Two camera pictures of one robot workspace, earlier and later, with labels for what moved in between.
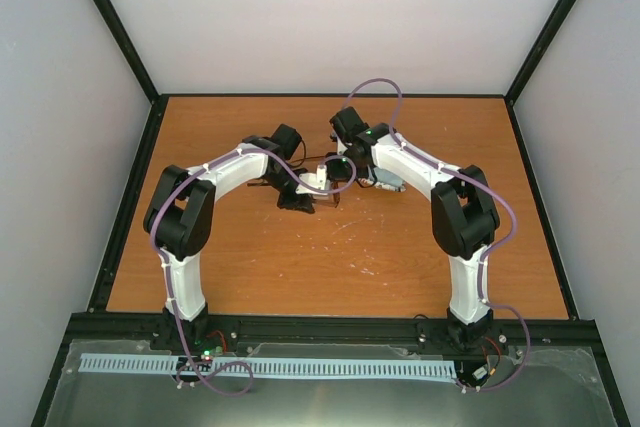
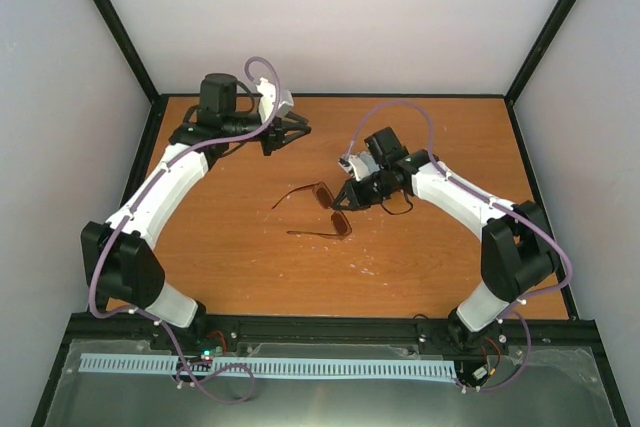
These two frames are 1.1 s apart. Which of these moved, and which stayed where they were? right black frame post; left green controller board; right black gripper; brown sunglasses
Moved: brown sunglasses; right black gripper
Stayed: right black frame post; left green controller board
